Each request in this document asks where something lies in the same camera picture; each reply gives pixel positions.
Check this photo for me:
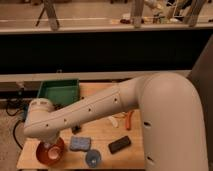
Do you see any blue round cup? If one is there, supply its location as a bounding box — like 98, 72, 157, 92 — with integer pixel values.
85, 149, 101, 168

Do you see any black cable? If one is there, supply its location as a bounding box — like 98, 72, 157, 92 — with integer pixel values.
5, 96, 28, 151

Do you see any small black object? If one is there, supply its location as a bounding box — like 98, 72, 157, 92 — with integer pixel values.
71, 125, 81, 135

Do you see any black rectangular block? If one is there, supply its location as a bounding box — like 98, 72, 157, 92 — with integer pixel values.
108, 136, 131, 154

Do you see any blue folded towel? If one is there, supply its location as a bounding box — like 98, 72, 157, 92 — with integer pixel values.
70, 136, 91, 152

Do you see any orange carrot toy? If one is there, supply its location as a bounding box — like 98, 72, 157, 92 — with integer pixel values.
125, 111, 134, 130

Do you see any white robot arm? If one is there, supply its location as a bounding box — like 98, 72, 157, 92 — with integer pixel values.
24, 72, 209, 171

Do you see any white small object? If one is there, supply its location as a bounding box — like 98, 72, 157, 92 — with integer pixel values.
108, 116, 119, 128

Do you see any red bowl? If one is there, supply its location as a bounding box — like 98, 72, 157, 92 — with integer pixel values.
36, 138, 65, 166

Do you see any green plastic tray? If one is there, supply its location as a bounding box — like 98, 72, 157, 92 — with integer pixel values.
37, 79, 80, 107

